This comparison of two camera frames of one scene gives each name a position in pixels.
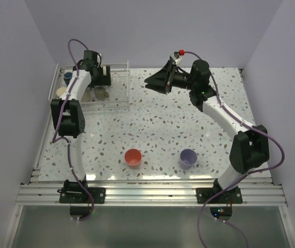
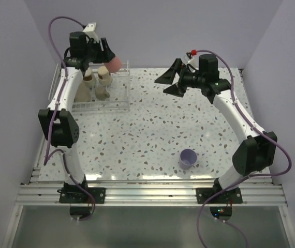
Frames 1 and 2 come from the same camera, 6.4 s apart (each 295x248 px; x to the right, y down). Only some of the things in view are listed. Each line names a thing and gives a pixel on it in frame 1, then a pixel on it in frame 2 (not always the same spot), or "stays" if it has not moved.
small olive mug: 100,93 stays
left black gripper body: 100,80 -> 94,53
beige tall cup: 87,95 stays
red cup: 133,158 -> 114,65
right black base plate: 231,196 stays
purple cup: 188,157 stays
